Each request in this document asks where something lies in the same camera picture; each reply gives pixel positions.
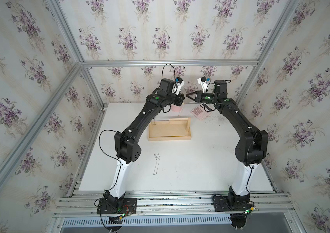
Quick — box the wooden jewelry display stand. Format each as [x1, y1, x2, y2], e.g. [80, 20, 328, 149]
[148, 117, 192, 141]

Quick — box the silver chain necklace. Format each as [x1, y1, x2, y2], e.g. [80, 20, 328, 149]
[152, 153, 161, 176]

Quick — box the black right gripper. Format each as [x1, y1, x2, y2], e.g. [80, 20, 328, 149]
[187, 90, 219, 104]

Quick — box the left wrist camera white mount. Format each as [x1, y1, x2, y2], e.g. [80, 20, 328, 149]
[173, 77, 184, 96]

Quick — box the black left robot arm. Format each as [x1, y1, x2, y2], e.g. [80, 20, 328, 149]
[102, 77, 184, 211]

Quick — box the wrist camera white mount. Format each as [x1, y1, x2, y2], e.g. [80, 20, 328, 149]
[173, 77, 184, 96]
[197, 76, 210, 93]

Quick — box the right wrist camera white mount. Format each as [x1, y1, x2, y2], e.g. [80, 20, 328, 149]
[197, 76, 210, 93]

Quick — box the aluminium mounting rail frame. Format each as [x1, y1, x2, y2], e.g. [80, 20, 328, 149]
[48, 190, 305, 233]

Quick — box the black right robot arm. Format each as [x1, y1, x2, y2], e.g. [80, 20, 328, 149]
[186, 77, 269, 210]

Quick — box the pink pen holder cup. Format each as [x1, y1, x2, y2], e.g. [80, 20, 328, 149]
[171, 104, 183, 113]

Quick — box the pink calculator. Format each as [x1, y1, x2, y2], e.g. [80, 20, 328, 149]
[191, 105, 210, 120]

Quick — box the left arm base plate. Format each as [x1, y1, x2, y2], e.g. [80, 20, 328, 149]
[96, 198, 138, 215]

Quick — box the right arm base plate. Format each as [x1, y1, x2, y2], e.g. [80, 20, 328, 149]
[212, 194, 254, 214]

